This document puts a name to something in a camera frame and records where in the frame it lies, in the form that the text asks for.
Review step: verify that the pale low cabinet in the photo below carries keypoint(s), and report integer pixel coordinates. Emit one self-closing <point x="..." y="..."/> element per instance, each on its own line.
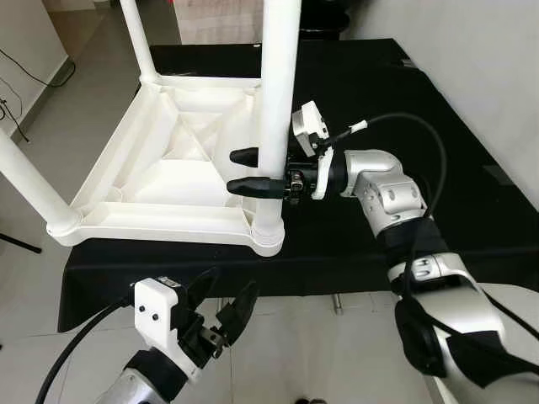
<point x="219" y="21"/>

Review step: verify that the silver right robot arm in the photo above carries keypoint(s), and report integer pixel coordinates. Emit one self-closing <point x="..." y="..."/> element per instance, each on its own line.
<point x="387" y="194"/>

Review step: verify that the black tripod leg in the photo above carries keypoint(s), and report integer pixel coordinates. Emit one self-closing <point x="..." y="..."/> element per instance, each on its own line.
<point x="18" y="244"/>

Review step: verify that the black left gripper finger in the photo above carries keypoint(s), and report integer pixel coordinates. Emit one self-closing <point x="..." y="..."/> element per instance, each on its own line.
<point x="204" y="290"/>
<point x="240" y="311"/>

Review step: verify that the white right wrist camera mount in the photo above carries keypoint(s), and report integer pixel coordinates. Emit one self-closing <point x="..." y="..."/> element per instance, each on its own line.
<point x="312" y="126"/>

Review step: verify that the grey robot right foot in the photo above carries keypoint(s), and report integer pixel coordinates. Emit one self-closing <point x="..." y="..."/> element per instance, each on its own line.
<point x="312" y="401"/>

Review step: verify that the white plastic children table top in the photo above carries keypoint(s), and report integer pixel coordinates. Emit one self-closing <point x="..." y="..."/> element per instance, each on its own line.
<point x="168" y="185"/>

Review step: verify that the black tablecloth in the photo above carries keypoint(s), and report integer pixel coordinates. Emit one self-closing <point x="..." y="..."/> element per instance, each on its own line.
<point x="379" y="252"/>

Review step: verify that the black round basin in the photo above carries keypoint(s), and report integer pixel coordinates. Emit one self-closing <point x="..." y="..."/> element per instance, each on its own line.
<point x="324" y="17"/>

